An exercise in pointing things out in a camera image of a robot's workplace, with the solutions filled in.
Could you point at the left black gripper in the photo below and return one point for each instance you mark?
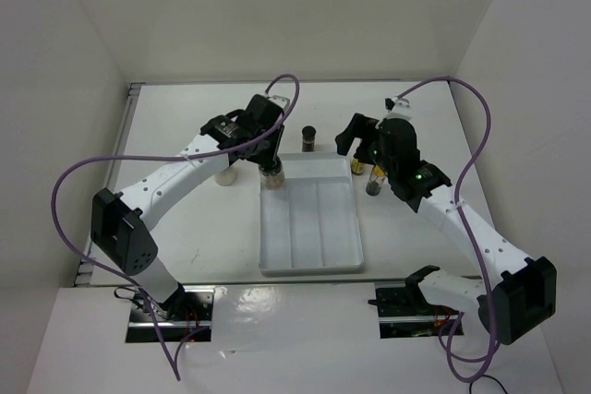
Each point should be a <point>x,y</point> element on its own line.
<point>271,155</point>

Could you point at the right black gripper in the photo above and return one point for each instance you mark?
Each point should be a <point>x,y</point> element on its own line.
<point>345,138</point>

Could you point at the large jar brown spice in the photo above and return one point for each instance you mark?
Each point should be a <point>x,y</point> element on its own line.
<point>271,175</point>

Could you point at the yellow label bottle tan cap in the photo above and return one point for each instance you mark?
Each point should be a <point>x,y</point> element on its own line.
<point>358,163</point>

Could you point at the tall gold band bottle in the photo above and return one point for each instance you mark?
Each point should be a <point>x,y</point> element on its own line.
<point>375,181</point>

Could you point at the small dark label spice jar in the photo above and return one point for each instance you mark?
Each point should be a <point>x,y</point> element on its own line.
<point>309,133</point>

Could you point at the large jar white contents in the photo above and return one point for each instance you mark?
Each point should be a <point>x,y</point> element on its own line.
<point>226,177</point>

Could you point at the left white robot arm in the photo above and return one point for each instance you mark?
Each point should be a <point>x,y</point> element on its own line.
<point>122,222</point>

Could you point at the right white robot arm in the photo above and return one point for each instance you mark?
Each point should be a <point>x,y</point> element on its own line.
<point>515,293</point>

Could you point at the white compartment organizer tray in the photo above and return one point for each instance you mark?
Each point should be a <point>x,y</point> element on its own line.
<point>309,226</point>

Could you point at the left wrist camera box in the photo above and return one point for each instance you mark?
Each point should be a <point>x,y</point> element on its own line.
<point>280,101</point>

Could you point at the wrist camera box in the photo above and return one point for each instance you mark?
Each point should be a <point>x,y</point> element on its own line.
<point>280,101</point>
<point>398,108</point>

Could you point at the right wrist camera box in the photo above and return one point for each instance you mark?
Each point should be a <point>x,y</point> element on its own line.
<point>398,108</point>

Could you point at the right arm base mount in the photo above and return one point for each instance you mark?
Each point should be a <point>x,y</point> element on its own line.
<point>400,318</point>

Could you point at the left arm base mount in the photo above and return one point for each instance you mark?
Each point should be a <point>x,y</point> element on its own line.
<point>193,321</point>

